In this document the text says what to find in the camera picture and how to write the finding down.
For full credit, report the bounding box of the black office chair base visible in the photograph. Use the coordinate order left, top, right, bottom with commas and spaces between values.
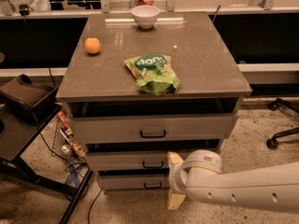
266, 98, 299, 149

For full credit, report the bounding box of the orange fruit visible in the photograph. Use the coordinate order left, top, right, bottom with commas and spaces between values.
84, 37, 101, 54

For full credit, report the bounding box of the grey bottom drawer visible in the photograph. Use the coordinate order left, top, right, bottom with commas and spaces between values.
96, 174, 169, 191

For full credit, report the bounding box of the grey drawer cabinet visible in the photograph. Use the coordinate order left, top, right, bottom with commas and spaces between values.
56, 12, 251, 178

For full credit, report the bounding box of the black floor cable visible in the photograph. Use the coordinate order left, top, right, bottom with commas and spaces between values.
87, 189, 104, 224

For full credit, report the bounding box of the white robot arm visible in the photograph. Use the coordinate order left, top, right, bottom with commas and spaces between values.
167, 150, 299, 214

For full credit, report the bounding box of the black side table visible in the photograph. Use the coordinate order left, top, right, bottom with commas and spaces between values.
0, 105, 93, 224

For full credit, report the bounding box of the wire basket with snacks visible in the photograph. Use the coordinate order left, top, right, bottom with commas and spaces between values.
52, 110, 85, 163

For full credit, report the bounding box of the black power adapter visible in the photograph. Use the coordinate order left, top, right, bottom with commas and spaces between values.
19, 5, 30, 16

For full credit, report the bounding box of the white bowl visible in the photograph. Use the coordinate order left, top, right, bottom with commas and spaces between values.
131, 5, 160, 29

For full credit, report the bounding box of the brown pouch on table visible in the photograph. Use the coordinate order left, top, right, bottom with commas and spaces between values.
0, 74, 57, 119

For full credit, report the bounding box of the grey top drawer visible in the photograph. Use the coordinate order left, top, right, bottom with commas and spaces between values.
69, 114, 237, 144

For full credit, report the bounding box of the green snack bag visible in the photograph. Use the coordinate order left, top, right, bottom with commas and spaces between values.
124, 53, 180, 95

